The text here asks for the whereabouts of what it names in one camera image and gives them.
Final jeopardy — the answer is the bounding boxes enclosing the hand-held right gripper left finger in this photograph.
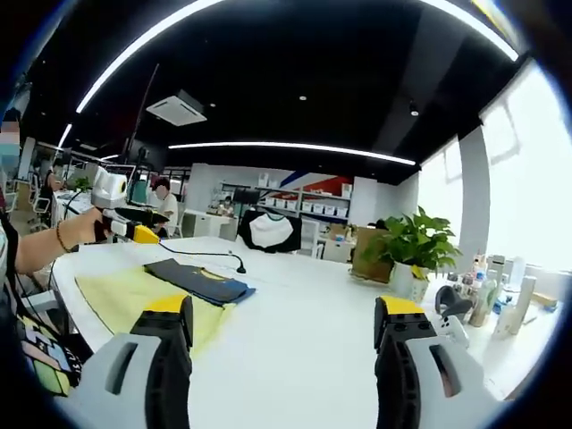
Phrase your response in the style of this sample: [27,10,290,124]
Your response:
[75,293,194,429]

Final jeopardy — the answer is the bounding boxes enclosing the yellow garment grey blue sleeves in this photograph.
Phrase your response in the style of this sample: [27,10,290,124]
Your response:
[74,258,258,358]

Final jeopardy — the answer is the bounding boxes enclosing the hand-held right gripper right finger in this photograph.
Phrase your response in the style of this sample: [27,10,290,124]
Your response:
[373,294,498,429]

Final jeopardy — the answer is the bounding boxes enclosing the brown cardboard box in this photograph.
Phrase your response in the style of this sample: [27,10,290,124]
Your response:
[350,225,395,284]

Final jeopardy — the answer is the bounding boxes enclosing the ceiling air conditioner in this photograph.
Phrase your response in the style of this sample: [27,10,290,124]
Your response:
[146,88,209,127]

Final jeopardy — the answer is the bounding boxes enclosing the white cabinet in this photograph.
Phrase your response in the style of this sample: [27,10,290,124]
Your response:
[181,208,240,241]

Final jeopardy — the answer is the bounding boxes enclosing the black monitor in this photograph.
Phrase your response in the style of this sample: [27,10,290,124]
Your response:
[231,188,261,205]

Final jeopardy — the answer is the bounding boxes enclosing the grey headset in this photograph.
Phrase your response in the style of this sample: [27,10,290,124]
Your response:
[435,285,475,321]

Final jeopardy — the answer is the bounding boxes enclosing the person's black printed shirt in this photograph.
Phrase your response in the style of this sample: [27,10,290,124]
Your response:
[0,214,93,399]

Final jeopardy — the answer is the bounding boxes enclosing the cluster of small bottles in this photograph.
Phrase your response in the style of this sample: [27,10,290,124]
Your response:
[459,252,509,328]

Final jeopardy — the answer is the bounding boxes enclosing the beaded bracelet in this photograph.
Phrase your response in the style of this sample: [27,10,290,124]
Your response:
[55,221,73,254]

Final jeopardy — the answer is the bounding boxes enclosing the potted green plant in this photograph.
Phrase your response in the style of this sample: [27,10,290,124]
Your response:
[360,206,464,305]

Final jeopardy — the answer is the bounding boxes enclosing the black white raglan shirt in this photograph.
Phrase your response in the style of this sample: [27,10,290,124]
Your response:
[236,209,303,255]

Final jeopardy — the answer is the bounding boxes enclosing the shelf with white bins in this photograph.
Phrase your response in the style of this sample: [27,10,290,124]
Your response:
[221,172,354,224]

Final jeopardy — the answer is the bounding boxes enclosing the straight ceiling light strip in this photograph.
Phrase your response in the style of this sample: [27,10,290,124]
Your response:
[168,141,417,167]

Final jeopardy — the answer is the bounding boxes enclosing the black gooseneck cable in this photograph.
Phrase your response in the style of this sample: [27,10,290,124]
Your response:
[156,239,249,275]

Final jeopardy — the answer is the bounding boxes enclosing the person's left hand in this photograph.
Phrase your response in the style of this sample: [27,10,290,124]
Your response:
[66,207,106,249]

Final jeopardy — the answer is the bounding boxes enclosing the curved ceiling light strip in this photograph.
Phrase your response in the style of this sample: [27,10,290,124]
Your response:
[423,0,520,63]
[75,0,225,114]

